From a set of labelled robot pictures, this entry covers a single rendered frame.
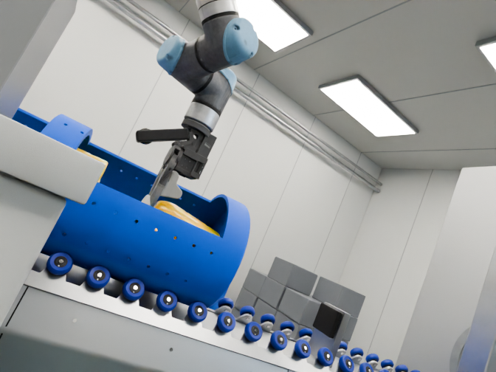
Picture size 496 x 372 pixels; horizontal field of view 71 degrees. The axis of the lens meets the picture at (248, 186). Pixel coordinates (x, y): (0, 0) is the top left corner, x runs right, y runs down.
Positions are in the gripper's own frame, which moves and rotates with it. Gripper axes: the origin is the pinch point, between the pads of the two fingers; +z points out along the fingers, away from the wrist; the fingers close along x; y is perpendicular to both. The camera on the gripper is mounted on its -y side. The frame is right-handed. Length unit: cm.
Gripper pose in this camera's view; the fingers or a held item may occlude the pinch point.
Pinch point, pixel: (150, 199)
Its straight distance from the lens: 81.0
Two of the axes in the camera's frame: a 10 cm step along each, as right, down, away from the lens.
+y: 8.3, 4.4, 3.4
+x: -3.8, -0.1, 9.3
